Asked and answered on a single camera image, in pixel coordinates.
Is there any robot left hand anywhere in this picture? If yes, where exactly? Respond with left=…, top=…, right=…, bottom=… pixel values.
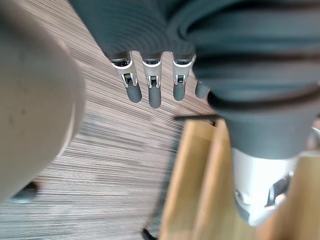
left=68, top=0, right=320, bottom=227

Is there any robot left silver leg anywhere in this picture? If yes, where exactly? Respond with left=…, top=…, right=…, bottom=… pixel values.
left=0, top=0, right=86, bottom=204

